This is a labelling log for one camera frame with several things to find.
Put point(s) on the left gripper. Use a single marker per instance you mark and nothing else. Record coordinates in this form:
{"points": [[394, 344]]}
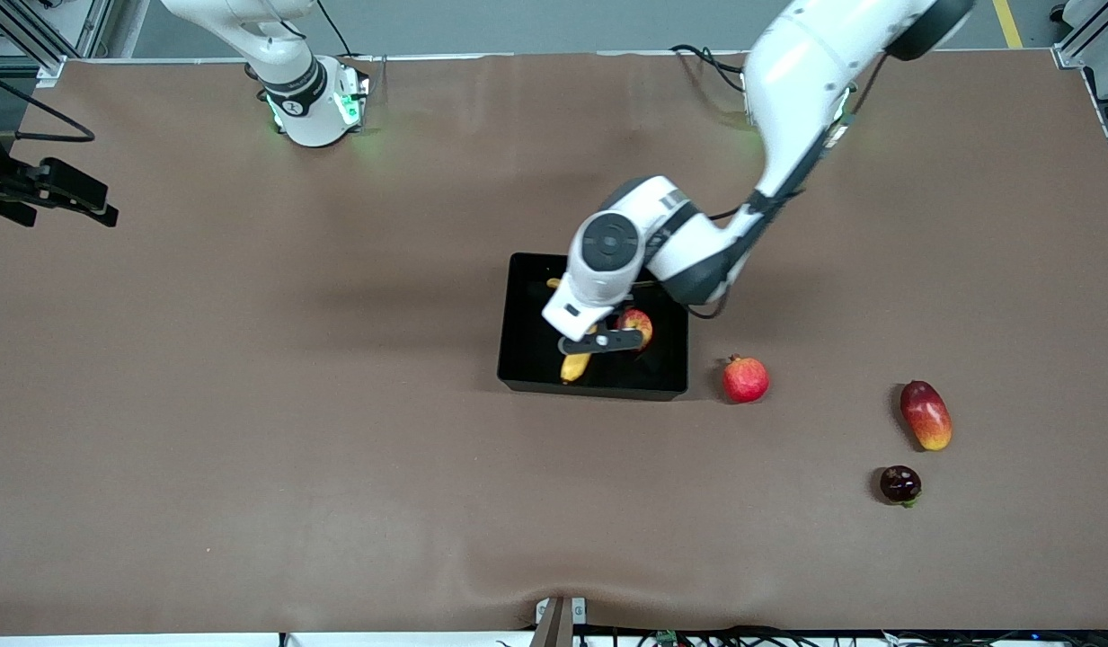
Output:
{"points": [[611, 322]]}

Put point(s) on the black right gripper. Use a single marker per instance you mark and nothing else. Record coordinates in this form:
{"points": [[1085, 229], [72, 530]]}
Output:
{"points": [[7, 187]]}

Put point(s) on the black plastic box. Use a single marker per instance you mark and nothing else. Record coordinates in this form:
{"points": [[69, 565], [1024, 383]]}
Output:
{"points": [[536, 346]]}

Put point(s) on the yellow banana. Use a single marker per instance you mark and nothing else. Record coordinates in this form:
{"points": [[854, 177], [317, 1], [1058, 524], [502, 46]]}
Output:
{"points": [[574, 367]]}

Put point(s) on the red yellow apple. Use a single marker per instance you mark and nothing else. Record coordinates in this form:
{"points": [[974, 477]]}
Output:
{"points": [[637, 322]]}

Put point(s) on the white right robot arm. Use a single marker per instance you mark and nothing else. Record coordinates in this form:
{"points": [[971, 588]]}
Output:
{"points": [[313, 119]]}

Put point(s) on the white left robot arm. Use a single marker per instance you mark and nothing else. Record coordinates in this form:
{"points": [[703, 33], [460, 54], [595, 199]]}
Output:
{"points": [[805, 81]]}

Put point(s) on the red pomegranate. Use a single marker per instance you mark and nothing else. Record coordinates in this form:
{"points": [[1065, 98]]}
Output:
{"points": [[745, 380]]}

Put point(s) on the red yellow mango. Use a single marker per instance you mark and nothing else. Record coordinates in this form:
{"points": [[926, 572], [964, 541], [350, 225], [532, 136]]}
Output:
{"points": [[926, 415]]}

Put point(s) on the dark purple mangosteen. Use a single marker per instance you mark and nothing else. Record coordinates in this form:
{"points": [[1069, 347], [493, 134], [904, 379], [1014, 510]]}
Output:
{"points": [[899, 484]]}

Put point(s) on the aluminium frame profile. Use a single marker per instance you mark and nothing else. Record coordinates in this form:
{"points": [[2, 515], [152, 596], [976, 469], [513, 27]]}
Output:
{"points": [[32, 36], [1088, 45]]}

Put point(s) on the grey metal table bracket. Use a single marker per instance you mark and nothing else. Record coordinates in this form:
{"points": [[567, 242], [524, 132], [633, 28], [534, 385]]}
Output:
{"points": [[558, 620]]}

